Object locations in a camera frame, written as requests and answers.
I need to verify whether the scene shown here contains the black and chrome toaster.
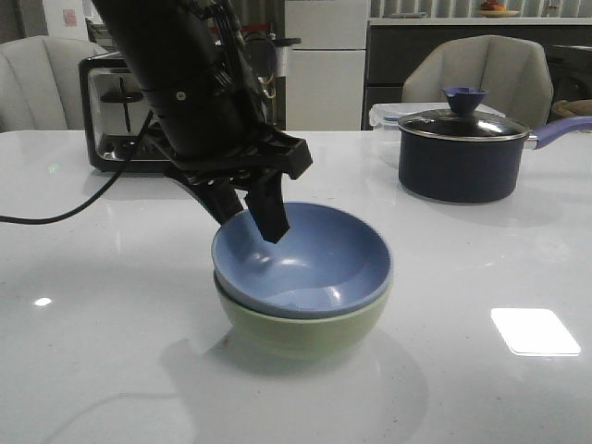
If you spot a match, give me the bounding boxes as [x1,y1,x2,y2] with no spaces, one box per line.
[79,52,168,174]

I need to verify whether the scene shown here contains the dark blue saucepan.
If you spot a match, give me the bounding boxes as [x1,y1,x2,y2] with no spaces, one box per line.
[399,117,591,204]

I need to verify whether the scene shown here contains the fruit plate on counter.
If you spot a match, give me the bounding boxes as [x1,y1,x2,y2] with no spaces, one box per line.
[476,0,520,19]

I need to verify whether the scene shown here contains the clear plastic food container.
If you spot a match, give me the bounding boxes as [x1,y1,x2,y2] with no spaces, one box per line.
[368,103,506,168]

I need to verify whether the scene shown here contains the blue bowl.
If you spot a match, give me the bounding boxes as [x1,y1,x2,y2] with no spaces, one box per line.
[211,202,393,319]

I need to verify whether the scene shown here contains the white refrigerator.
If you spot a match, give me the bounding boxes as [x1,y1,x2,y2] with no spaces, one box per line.
[285,1,371,130]

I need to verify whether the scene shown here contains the grey chair left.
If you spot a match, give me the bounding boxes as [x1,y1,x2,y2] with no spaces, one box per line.
[1,36,105,132]

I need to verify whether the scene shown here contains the grey chair right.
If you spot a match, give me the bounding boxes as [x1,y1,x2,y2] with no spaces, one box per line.
[401,35,553,128]

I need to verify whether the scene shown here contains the dark kitchen counter cabinet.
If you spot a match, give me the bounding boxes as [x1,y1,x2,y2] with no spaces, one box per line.
[363,18,591,130]

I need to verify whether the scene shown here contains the black cable left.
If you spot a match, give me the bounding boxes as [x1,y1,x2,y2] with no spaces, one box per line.
[0,108,156,226]

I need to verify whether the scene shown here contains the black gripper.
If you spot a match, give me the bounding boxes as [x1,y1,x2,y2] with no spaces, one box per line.
[146,68,313,243]

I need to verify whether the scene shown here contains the green bowl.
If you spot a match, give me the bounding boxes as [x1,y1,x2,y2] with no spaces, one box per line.
[214,273,393,360]

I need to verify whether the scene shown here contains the grey chair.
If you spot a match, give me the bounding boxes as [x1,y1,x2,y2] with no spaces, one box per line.
[1,36,105,132]
[401,35,553,128]

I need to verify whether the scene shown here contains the glass pot lid blue knob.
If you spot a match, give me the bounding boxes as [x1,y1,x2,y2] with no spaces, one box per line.
[398,86,529,142]

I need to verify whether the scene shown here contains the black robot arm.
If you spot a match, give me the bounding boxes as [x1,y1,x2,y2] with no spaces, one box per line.
[95,1,312,242]

